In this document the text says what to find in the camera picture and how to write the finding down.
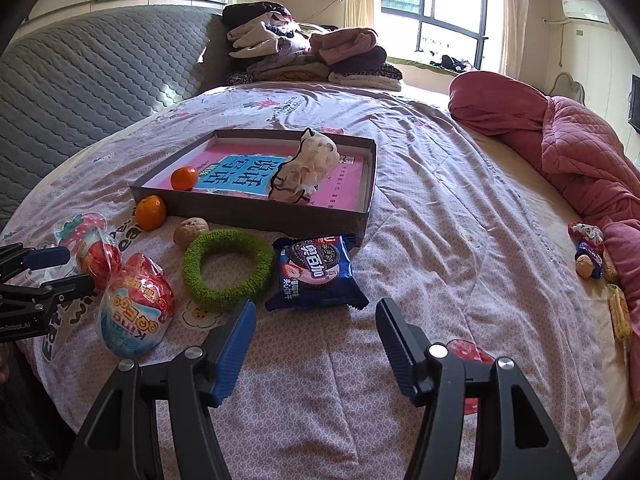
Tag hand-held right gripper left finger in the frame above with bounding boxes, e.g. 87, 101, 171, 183
60, 299, 258, 480

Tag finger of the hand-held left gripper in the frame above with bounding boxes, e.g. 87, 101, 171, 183
0, 243, 71, 281
0, 274, 96, 311

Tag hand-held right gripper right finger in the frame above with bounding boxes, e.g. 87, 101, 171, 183
375, 297, 576, 480

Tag toy egg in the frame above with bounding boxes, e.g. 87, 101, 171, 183
75, 227, 123, 291
97, 253, 176, 359

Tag green fuzzy ring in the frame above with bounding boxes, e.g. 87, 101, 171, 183
181, 228, 276, 310

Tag grey cardboard box tray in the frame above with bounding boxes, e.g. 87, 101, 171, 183
129, 129, 377, 248

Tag small orange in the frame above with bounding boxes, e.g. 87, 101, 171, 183
170, 166, 199, 192
135, 195, 168, 231

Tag blue cookie packet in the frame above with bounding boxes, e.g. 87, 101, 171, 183
264, 235, 370, 312

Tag grey quilted mattress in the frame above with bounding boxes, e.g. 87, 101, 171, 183
0, 5, 231, 231

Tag cream scrunchie with black trim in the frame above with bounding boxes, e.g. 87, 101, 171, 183
267, 128, 342, 205

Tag red and white snack packet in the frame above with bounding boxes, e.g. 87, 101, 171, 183
567, 222, 605, 246

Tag yellow snack packet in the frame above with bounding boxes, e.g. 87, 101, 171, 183
606, 284, 633, 346

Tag pink quilt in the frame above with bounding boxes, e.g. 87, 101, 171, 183
447, 71, 640, 331

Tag dark items on windowsill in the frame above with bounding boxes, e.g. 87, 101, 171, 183
430, 54, 473, 73

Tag pile of folded clothes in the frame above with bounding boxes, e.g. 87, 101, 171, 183
221, 2, 405, 93

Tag white ornate chair back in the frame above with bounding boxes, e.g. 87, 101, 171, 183
550, 71, 586, 106

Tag black television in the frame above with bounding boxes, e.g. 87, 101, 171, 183
629, 74, 640, 135

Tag window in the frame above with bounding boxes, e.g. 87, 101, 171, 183
377, 0, 506, 66

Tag white air conditioner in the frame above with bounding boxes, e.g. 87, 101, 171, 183
561, 0, 611, 24

